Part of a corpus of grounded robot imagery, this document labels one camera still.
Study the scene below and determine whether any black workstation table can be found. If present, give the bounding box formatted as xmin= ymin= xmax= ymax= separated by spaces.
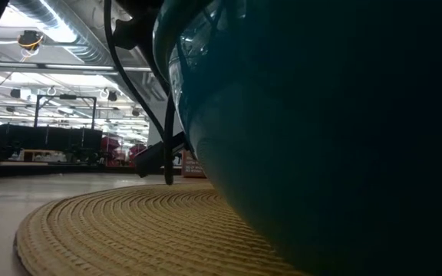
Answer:
xmin=0 ymin=123 xmax=103 ymax=163

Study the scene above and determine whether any teal glossy bowl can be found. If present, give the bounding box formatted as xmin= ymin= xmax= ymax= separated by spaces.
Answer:
xmin=153 ymin=0 xmax=442 ymax=276

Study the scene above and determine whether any black ceiling device yellow cable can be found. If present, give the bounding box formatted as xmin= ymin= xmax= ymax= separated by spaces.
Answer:
xmin=16 ymin=29 xmax=45 ymax=51

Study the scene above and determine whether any black workstation overhead frame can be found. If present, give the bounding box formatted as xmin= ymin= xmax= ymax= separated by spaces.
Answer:
xmin=32 ymin=94 xmax=97 ymax=130

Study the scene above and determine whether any round woven straw placemat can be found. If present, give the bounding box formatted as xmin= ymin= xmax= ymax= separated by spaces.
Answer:
xmin=13 ymin=180 xmax=310 ymax=276

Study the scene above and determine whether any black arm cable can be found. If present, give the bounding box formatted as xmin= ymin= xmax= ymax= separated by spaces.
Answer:
xmin=103 ymin=0 xmax=176 ymax=186

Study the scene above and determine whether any orange cereal box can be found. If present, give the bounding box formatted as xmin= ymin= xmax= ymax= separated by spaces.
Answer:
xmin=181 ymin=149 xmax=207 ymax=179

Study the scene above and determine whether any white building pillar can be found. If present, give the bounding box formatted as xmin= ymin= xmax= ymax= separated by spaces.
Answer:
xmin=146 ymin=100 xmax=183 ymax=146

